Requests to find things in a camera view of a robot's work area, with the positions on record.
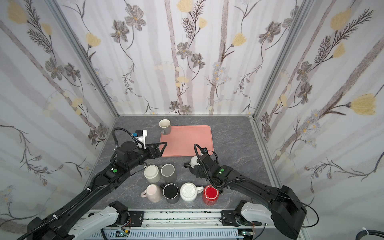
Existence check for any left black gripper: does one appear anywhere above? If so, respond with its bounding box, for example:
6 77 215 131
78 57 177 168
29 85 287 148
126 141 168 172

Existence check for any black and white mug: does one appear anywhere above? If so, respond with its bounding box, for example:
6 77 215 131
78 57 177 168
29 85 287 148
183 156 199 175

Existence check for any pink plastic tray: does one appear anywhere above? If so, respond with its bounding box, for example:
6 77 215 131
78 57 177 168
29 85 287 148
160 125 214 157

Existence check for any light grey mug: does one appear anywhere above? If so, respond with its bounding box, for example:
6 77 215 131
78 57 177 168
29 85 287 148
159 119 172 135

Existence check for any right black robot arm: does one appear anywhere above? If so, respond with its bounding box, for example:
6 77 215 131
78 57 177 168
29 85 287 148
194 144 317 240

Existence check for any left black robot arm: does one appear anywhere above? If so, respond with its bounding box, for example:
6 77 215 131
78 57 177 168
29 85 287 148
20 128 168 240

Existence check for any grey upside-down mug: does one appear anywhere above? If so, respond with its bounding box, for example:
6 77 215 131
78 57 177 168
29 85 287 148
161 164 177 184

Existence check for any cream upside-down mug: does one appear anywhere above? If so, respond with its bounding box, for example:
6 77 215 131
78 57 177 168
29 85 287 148
144 165 162 184

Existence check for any red mug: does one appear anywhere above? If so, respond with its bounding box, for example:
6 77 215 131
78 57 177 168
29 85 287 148
202 185 221 206

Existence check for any white ribbed mug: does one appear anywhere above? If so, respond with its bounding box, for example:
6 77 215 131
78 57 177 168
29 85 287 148
180 183 204 203

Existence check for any black dark grey mug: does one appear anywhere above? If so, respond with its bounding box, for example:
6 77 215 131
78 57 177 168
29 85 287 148
160 183 180 204

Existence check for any pale pink mug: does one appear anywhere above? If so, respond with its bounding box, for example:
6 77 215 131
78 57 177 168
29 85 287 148
140 184 163 203

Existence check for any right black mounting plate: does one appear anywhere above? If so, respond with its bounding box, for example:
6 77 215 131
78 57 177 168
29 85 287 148
220 210 263 227

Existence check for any black mounting plate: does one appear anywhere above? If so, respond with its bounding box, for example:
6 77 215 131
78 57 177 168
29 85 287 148
122 211 145 228
220 210 263 227

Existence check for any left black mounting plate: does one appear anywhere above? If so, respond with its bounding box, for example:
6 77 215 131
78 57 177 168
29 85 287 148
122 211 145 228

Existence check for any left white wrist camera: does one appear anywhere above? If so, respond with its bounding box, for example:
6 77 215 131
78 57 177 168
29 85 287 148
133 130 148 150

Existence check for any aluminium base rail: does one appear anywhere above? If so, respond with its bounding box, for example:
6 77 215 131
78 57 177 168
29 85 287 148
61 209 301 230

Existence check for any white slotted cable duct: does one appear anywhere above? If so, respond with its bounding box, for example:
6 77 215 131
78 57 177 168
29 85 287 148
104 229 244 240

